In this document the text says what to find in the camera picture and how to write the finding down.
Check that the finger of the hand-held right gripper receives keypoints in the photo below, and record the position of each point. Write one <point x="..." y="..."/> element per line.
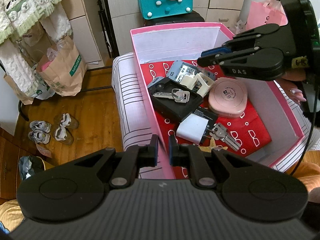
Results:
<point x="212" y="60"/>
<point x="212" y="52"/>

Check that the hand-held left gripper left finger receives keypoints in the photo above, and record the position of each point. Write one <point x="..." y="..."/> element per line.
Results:
<point x="155" y="152"/>

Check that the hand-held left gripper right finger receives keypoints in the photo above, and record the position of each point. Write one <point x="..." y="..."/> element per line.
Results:
<point x="172" y="152"/>

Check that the cream hair claw clip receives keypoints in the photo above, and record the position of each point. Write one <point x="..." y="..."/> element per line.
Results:
<point x="190" y="81"/>

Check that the white charger plug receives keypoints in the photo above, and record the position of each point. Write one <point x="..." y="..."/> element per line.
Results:
<point x="192" y="128"/>

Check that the pink rounded case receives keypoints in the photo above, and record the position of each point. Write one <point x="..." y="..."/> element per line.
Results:
<point x="227" y="95"/>

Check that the pink cardboard box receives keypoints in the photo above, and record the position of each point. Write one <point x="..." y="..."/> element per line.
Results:
<point x="175" y="37"/>

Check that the yellow star charm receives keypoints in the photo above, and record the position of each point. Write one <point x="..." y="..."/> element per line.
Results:
<point x="212" y="146"/>

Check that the black plastic case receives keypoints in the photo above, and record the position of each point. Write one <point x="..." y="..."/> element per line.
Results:
<point x="170" y="105"/>

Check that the black battery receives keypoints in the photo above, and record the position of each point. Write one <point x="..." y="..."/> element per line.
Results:
<point x="205" y="116"/>

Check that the silver key bunch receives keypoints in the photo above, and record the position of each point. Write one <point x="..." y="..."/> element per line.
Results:
<point x="225" y="136"/>

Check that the person's right hand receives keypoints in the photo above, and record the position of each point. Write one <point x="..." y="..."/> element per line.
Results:
<point x="291" y="85"/>

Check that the black suitcase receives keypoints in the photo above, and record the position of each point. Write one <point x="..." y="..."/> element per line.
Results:
<point x="190" y="17"/>

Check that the pink shopping bag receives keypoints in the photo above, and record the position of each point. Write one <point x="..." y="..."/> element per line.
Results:
<point x="262" y="15"/>

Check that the red glasses-print pouch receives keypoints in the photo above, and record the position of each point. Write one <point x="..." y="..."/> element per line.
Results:
<point x="250" y="125"/>

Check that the brown white slipper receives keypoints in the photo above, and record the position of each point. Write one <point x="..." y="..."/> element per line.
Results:
<point x="62" y="135"/>
<point x="66" y="121"/>

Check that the pink paper slip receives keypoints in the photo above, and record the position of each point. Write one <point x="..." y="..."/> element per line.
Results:
<point x="43" y="151"/>

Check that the grey white sneaker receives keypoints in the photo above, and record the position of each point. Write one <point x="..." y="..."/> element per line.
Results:
<point x="40" y="126"/>
<point x="38" y="137"/>

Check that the brown paper bag green print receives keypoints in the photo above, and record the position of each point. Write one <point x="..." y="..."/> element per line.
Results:
<point x="67" y="70"/>

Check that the person's yellow ribbed clothing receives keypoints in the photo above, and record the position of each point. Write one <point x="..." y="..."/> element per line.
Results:
<point x="310" y="180"/>

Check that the green white plastic bag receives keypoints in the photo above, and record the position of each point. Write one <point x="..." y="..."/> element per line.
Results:
<point x="43" y="90"/>

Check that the grey plastic bag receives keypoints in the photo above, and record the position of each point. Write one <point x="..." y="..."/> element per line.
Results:
<point x="27" y="166"/>

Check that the beige leaning board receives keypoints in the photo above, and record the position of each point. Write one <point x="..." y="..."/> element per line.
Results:
<point x="82" y="30"/>

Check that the plain brown paper bag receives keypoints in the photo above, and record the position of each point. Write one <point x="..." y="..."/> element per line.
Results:
<point x="17" y="90"/>

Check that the fluffy cream robe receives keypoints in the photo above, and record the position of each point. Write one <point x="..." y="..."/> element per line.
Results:
<point x="25" y="5"/>

